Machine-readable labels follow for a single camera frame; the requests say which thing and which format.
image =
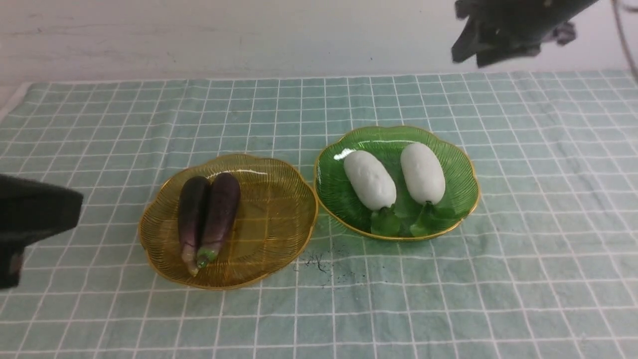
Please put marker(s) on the green checkered tablecloth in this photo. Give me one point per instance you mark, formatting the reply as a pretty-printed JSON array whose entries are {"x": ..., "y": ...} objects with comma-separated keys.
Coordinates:
[{"x": 545, "y": 267}]

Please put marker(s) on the dark purple eggplant yellow stem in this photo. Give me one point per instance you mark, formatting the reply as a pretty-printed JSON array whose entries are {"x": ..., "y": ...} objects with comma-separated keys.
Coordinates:
[{"x": 191, "y": 209}]

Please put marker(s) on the white radish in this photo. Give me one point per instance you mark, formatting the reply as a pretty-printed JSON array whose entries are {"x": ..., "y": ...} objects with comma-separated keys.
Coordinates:
[
  {"x": 376, "y": 190},
  {"x": 425, "y": 182}
]

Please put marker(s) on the purple eggplant green stem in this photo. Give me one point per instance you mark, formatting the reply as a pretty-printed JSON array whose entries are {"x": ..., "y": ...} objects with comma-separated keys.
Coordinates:
[{"x": 224, "y": 199}]

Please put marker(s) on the amber ribbed plastic plate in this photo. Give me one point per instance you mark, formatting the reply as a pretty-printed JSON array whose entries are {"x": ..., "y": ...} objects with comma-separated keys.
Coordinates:
[{"x": 276, "y": 217}]

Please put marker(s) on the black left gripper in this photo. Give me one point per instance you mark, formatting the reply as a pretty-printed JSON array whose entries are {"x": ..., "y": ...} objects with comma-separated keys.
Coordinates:
[{"x": 31, "y": 211}]

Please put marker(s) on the green ribbed plastic plate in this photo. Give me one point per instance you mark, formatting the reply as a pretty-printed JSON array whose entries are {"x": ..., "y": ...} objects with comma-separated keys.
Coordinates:
[{"x": 337, "y": 196}]

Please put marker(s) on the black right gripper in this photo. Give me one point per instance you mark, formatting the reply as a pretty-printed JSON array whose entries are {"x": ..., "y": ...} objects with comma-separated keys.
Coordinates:
[{"x": 500, "y": 30}]

